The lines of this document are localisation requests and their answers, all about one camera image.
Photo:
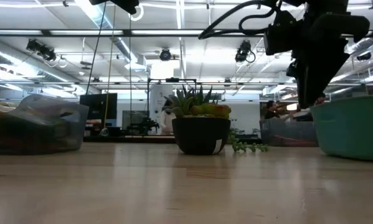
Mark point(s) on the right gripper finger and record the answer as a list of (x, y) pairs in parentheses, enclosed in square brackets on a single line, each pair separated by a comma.
[(323, 84), (303, 90)]

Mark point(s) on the pink marker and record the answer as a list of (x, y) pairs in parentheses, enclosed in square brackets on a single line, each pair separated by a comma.
[(298, 140)]

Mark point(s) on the teal plastic bin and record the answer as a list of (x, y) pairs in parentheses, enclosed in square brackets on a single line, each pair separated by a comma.
[(351, 130)]

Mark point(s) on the background black robot arm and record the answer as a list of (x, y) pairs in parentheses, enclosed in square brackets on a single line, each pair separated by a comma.
[(144, 126)]

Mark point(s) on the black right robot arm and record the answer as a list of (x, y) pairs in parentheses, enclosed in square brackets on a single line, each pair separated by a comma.
[(338, 25)]

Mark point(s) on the black overhead rig bar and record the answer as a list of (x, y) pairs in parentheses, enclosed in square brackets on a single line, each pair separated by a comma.
[(142, 32)]

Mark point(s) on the person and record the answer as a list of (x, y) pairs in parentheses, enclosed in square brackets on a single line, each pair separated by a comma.
[(167, 121), (271, 112)]

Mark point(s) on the black ceiling spotlight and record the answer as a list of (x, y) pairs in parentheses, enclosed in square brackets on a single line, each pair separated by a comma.
[(165, 55), (243, 51), (363, 56), (43, 51)]

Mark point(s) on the small grey plastic bin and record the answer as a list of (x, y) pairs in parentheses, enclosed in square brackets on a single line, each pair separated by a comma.
[(282, 133)]

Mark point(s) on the white cylindrical tank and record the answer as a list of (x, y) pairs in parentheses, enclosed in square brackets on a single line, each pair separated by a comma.
[(157, 96)]

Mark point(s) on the black monitor screen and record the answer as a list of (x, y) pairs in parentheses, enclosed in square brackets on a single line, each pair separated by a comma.
[(97, 105)]

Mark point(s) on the succulent plant in black pot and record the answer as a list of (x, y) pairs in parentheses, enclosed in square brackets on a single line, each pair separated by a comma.
[(201, 137)]

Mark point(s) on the wide grey plastic bin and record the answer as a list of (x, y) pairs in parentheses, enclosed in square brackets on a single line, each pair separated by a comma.
[(49, 130)]

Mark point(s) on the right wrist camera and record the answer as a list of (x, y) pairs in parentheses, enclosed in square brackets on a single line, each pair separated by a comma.
[(279, 34)]

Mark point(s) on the black metal stand frame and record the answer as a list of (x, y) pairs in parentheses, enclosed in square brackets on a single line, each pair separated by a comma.
[(172, 80)]

